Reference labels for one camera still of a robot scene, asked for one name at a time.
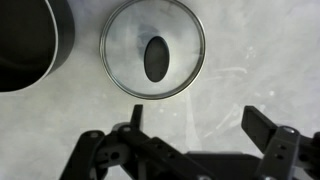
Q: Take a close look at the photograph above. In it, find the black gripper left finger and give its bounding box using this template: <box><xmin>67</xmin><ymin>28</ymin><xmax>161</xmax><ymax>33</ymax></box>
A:
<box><xmin>59</xmin><ymin>104</ymin><xmax>218</xmax><ymax>180</ymax></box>

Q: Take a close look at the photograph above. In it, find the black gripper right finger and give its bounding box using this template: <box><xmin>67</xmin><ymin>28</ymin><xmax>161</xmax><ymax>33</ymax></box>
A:
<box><xmin>240</xmin><ymin>105</ymin><xmax>320</xmax><ymax>180</ymax></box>

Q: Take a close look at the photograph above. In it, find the glass lid with black knob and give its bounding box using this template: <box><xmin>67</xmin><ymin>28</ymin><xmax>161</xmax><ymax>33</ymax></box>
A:
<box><xmin>99</xmin><ymin>0</ymin><xmax>207</xmax><ymax>101</ymax></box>

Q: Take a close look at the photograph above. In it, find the black saucepan with handle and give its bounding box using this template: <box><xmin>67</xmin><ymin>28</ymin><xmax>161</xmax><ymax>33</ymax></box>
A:
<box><xmin>0</xmin><ymin>0</ymin><xmax>76</xmax><ymax>94</ymax></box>

